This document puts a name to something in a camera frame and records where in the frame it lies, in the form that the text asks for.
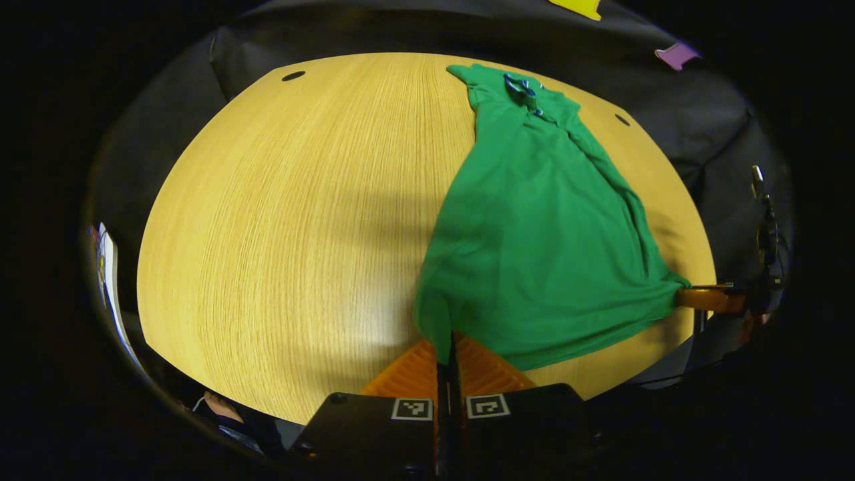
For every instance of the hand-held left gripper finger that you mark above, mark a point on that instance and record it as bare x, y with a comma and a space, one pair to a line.
442, 434
455, 434

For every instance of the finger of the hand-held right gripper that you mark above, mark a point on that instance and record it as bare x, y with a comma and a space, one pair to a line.
708, 298

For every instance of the green T-shirt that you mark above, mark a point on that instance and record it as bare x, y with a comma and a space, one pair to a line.
534, 254

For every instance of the black backdrop cloth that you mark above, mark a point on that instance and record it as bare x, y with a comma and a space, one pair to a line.
721, 120

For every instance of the person's dark clothing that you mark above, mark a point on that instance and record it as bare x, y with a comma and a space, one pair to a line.
254, 427

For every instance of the white printed board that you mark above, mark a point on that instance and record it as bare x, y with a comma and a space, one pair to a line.
107, 280

